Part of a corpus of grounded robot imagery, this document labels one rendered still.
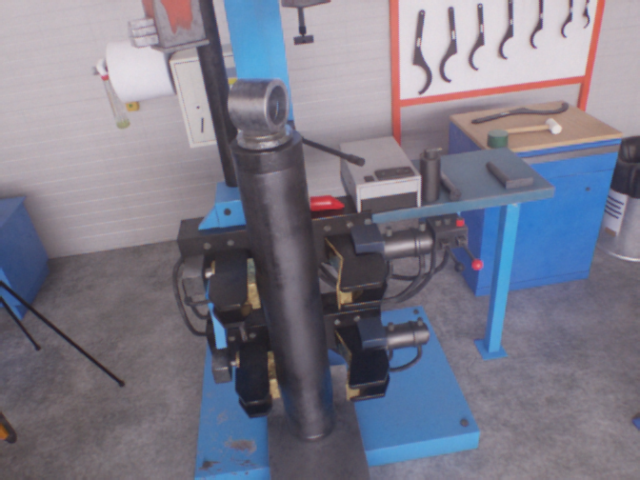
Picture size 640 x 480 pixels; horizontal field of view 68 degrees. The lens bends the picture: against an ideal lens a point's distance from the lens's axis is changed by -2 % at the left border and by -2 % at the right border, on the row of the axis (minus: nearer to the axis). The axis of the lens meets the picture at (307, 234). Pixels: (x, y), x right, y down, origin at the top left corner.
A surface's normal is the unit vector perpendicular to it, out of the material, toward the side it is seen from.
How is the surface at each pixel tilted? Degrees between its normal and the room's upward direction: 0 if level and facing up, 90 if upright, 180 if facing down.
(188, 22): 90
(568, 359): 0
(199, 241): 90
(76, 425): 0
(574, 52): 90
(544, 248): 90
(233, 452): 0
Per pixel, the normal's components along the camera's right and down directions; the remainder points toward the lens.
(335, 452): -0.11, -0.84
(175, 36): 0.55, 0.40
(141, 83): 0.12, 0.68
